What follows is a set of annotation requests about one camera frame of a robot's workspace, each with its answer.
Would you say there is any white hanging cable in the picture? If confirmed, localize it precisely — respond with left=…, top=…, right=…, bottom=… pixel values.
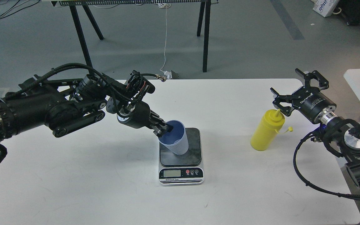
left=159, top=2, right=172, bottom=75

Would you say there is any black trestle table background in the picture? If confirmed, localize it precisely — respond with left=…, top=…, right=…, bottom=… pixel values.
left=50, top=0, right=212, bottom=73

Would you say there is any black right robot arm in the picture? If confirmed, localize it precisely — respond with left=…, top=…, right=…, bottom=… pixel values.
left=271, top=68, right=360, bottom=201

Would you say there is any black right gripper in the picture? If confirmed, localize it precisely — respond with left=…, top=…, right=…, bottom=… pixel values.
left=270, top=68, right=336, bottom=124

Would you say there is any digital kitchen scale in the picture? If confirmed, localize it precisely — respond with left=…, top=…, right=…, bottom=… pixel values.
left=158, top=128, right=205, bottom=186

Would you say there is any white power adapter on floor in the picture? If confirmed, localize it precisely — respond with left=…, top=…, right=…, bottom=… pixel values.
left=164, top=70, right=180, bottom=80

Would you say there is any white cardboard box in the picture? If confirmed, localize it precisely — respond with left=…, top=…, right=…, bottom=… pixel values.
left=312, top=0, right=342, bottom=17

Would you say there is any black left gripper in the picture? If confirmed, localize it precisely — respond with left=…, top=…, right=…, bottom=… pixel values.
left=117, top=102, right=174, bottom=138

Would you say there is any blue plastic cup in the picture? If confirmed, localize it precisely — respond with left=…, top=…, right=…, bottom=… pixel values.
left=158, top=120, right=189, bottom=155

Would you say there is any yellow squeeze bottle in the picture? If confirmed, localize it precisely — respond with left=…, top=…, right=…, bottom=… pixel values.
left=250, top=109, right=294, bottom=151

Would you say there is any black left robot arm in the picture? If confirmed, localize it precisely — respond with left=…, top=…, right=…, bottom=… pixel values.
left=0, top=63, right=173, bottom=163

